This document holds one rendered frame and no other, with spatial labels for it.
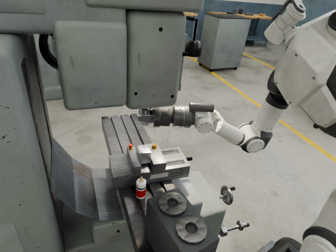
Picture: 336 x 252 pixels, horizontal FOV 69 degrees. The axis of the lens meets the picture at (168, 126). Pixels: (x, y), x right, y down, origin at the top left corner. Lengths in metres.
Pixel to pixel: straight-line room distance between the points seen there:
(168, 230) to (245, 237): 1.52
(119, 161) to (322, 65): 0.84
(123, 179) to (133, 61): 0.52
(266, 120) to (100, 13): 0.73
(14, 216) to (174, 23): 0.74
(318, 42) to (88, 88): 0.62
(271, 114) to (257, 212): 1.50
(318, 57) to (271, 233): 1.81
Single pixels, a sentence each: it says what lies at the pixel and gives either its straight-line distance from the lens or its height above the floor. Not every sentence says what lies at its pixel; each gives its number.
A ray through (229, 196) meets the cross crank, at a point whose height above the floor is 0.65.
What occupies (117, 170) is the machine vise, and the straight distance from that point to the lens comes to 1.09.
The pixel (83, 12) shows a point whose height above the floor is 1.62.
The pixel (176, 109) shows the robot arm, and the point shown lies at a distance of 0.95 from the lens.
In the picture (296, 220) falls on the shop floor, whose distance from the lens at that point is 2.55.
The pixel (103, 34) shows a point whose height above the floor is 1.57.
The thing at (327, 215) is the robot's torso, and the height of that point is 1.13.
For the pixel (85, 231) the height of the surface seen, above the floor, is 0.72.
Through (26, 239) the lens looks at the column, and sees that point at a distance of 0.98.
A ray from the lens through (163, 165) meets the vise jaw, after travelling 1.07.
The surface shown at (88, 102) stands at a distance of 0.78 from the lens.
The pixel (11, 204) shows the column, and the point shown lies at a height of 1.12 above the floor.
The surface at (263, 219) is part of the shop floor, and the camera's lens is 2.41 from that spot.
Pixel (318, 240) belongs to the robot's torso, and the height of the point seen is 1.06.
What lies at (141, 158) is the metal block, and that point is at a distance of 1.07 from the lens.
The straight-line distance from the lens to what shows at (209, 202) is 1.37.
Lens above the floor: 1.72
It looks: 32 degrees down
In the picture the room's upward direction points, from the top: 6 degrees clockwise
